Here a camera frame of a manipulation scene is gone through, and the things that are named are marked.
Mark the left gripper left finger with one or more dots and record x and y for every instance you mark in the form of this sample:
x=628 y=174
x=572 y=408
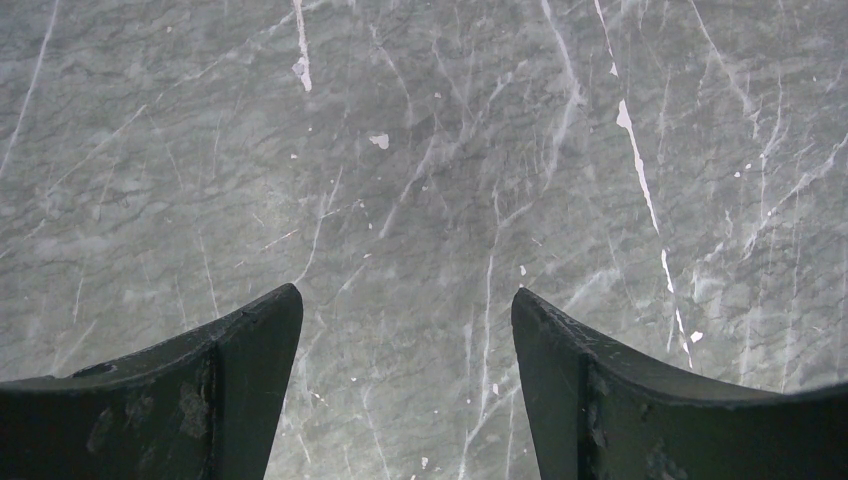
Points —
x=202 y=405

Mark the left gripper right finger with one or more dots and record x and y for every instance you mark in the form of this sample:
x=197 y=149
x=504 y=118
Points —
x=599 y=409

